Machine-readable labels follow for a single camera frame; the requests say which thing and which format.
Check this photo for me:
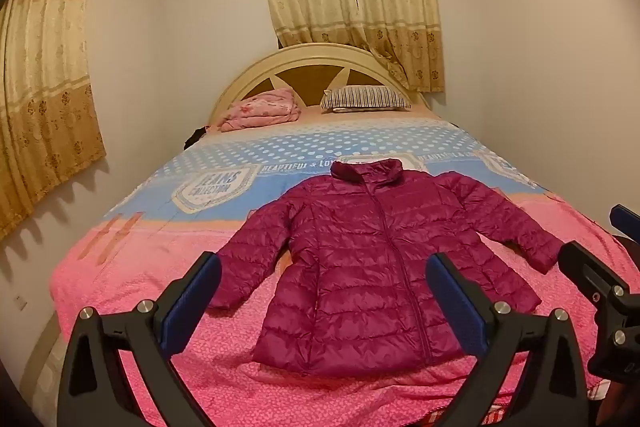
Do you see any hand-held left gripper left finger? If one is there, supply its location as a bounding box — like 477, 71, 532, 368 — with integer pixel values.
57, 251, 223, 427

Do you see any folded pink floral quilt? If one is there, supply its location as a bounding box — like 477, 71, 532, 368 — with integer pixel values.
219, 88, 302, 132

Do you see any dark cloth beside bed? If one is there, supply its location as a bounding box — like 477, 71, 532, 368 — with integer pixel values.
183, 125, 212, 150

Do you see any striped pillow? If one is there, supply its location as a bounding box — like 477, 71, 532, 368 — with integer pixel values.
320, 85, 412, 114

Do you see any magenta quilted down jacket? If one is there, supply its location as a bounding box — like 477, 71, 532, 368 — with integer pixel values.
207, 158, 566, 376

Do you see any wide beige floral curtain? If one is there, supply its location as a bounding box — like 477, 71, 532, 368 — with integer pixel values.
0, 0, 107, 240

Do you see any cream arched bed headboard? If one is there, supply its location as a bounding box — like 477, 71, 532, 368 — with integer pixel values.
207, 43, 431, 128

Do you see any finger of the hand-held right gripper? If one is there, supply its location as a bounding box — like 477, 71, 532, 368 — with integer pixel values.
560, 241, 640, 308
609, 204, 640, 235

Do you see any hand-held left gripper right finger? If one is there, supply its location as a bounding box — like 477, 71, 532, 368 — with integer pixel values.
425, 251, 592, 427

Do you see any bed with pink-blue cover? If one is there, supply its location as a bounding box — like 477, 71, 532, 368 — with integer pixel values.
50, 104, 640, 427

